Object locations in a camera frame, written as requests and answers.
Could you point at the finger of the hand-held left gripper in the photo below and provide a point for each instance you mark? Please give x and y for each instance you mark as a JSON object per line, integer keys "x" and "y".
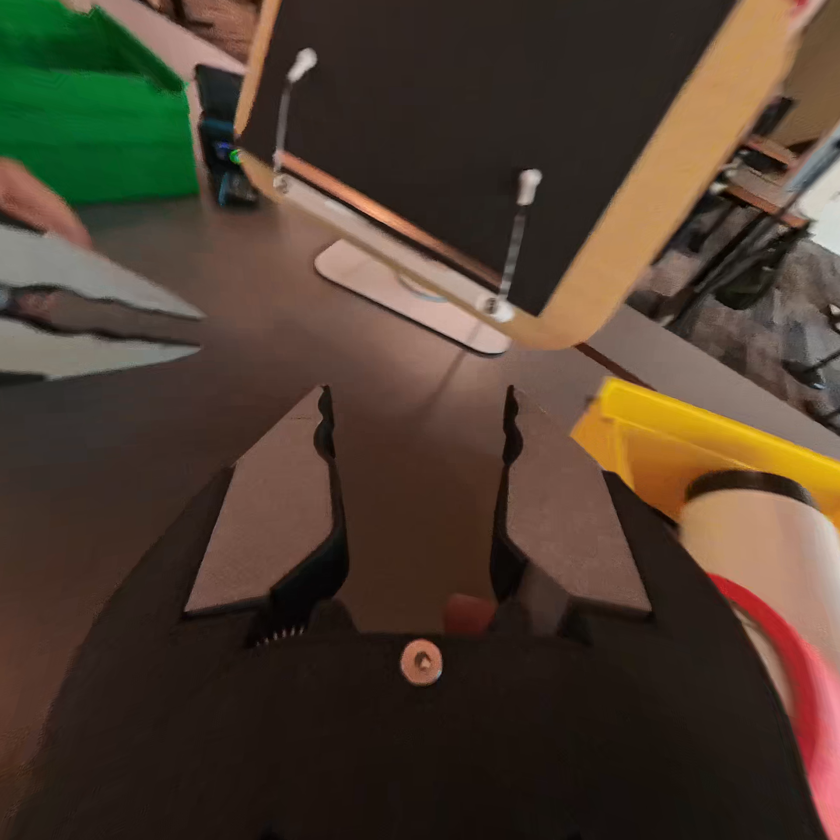
{"x": 65, "y": 262}
{"x": 65, "y": 354}

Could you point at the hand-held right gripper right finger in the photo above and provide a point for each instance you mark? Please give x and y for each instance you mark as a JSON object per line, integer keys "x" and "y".
{"x": 564, "y": 525}

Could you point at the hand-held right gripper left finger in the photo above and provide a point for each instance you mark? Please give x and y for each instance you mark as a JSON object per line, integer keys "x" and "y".
{"x": 269, "y": 525}

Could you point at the large green plastic bin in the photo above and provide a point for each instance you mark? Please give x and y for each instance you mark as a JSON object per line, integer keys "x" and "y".
{"x": 85, "y": 131}

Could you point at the yellow plastic bin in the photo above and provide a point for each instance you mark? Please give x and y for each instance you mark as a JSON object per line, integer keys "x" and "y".
{"x": 656, "y": 426}

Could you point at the person's left hand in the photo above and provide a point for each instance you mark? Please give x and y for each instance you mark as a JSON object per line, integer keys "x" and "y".
{"x": 33, "y": 193}

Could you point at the small black box blue edge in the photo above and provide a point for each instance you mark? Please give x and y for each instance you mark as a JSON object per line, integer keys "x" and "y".
{"x": 236, "y": 189}

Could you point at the black power bank with display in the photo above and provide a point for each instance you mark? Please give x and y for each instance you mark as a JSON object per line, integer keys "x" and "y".
{"x": 220, "y": 148}

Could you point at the black wooden book stand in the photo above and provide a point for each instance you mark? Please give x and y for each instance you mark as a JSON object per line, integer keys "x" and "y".
{"x": 459, "y": 118}

